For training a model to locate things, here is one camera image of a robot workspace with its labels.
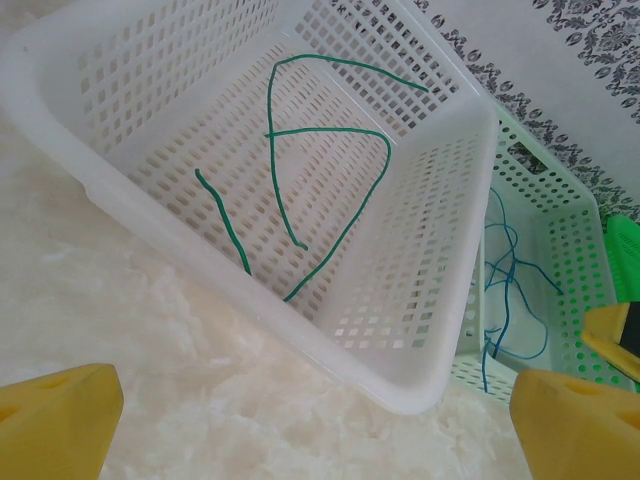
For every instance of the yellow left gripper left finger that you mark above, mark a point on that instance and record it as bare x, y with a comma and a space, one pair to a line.
50, 430

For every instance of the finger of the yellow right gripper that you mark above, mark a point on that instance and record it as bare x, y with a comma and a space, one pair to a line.
615, 355
605, 320

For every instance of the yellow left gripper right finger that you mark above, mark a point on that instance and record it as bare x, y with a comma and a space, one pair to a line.
585, 435

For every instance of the bright green plastic basket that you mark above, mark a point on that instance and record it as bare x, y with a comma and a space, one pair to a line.
625, 260

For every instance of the pale green plastic basket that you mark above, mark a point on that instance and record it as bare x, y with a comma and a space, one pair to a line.
545, 200

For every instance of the white plastic basket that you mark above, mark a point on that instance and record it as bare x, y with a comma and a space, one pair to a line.
425, 250

